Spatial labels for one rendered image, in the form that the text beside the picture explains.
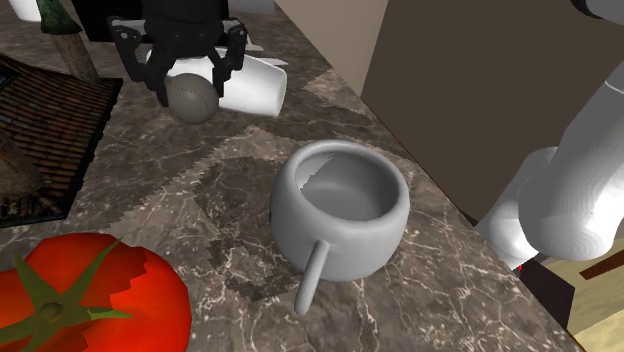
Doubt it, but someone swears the model house with tiled roof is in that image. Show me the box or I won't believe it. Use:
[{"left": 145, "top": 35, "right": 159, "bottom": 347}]
[{"left": 0, "top": 52, "right": 125, "bottom": 230}]

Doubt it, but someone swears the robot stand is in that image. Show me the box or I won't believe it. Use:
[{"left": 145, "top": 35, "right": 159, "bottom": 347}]
[{"left": 518, "top": 258, "right": 577, "bottom": 333}]

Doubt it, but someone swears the grey stitched ball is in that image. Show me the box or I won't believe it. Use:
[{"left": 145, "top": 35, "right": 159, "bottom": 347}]
[{"left": 164, "top": 72, "right": 221, "bottom": 126}]

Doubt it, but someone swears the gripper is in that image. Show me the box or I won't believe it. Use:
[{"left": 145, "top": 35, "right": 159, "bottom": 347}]
[{"left": 107, "top": 0, "right": 250, "bottom": 109}]

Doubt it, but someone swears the white rounded container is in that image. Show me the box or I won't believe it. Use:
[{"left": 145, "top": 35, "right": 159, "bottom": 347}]
[{"left": 8, "top": 0, "right": 43, "bottom": 24}]

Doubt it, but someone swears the red tomato with green stem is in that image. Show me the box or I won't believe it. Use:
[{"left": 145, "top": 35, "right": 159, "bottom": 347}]
[{"left": 0, "top": 231, "right": 193, "bottom": 352}]

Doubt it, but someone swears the grey mug with handle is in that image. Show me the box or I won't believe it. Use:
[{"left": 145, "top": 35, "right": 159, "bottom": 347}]
[{"left": 268, "top": 139, "right": 412, "bottom": 317}]

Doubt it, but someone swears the white cup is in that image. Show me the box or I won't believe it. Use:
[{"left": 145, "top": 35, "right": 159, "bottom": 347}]
[{"left": 145, "top": 46, "right": 288, "bottom": 118}]

